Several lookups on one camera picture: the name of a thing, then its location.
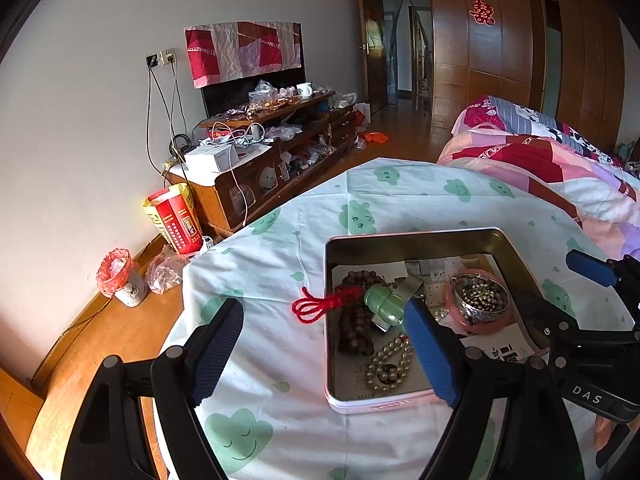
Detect cloud-printed white bed sheet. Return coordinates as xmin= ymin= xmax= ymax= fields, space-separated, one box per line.
xmin=154 ymin=157 xmax=640 ymax=480

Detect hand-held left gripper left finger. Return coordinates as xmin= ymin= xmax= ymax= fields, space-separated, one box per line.
xmin=60 ymin=298 xmax=246 ymax=480

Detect white cardboard box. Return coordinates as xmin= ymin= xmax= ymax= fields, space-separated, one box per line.
xmin=183 ymin=142 xmax=240 ymax=175

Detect red paper decoration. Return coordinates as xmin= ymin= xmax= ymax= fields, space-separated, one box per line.
xmin=468 ymin=0 xmax=496 ymax=25

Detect pearl necklace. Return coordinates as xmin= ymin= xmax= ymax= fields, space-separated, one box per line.
xmin=363 ymin=335 xmax=417 ymax=394

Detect black television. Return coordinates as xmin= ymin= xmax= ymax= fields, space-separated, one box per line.
xmin=200 ymin=67 xmax=306 ymax=119

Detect pink patchwork quilt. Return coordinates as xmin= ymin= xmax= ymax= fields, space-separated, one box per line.
xmin=437 ymin=94 xmax=640 ymax=262

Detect red knotted cord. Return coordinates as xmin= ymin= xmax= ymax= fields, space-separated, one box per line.
xmin=291 ymin=285 xmax=351 ymax=321

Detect person's right hand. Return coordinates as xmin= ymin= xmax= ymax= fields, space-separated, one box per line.
xmin=593 ymin=412 xmax=640 ymax=469

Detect silver bead chain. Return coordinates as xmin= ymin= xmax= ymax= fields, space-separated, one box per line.
xmin=457 ymin=279 xmax=506 ymax=311

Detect red patchwork cloth cover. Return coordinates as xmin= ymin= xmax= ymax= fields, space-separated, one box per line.
xmin=183 ymin=20 xmax=304 ymax=90

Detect bin with red liner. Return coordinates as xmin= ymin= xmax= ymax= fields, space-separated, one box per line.
xmin=96 ymin=248 xmax=150 ymax=309

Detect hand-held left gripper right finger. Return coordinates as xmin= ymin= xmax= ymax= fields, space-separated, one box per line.
xmin=404 ymin=298 xmax=586 ymax=480

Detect pink tin box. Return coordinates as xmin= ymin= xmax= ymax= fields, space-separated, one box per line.
xmin=322 ymin=227 xmax=557 ymax=415

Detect red and yellow bag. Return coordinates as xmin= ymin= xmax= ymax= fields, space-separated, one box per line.
xmin=142 ymin=182 xmax=205 ymax=255

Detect silver metal clip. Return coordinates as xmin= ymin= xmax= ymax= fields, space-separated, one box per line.
xmin=389 ymin=273 xmax=426 ymax=297

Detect wall socket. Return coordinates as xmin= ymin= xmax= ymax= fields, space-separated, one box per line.
xmin=144 ymin=48 xmax=177 ymax=67

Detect printed paper leaflet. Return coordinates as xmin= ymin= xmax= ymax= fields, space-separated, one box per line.
xmin=459 ymin=322 xmax=545 ymax=369

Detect wooden television cabinet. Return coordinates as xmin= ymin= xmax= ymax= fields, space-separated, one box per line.
xmin=164 ymin=90 xmax=359 ymax=239

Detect brown wooden bead bracelet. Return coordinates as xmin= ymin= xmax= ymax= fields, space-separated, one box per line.
xmin=332 ymin=270 xmax=401 ymax=357

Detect silver metal bowl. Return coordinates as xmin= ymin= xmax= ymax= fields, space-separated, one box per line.
xmin=452 ymin=270 xmax=511 ymax=325

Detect hanging power cables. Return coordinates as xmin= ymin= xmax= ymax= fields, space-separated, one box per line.
xmin=145 ymin=62 xmax=189 ymax=162

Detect crumpled clear plastic bag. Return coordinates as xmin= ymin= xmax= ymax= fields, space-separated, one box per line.
xmin=145 ymin=244 xmax=201 ymax=295

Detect green jade bangle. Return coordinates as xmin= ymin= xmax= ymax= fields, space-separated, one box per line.
xmin=363 ymin=282 xmax=409 ymax=329

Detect wooden wardrobe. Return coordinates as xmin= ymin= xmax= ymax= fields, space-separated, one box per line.
xmin=426 ymin=0 xmax=627 ymax=152

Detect wooden door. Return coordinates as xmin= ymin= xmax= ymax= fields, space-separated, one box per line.
xmin=357 ymin=0 xmax=389 ymax=112

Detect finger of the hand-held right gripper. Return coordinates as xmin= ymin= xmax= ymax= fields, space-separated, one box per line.
xmin=565 ymin=249 xmax=640 ymax=312
xmin=514 ymin=291 xmax=640 ymax=349

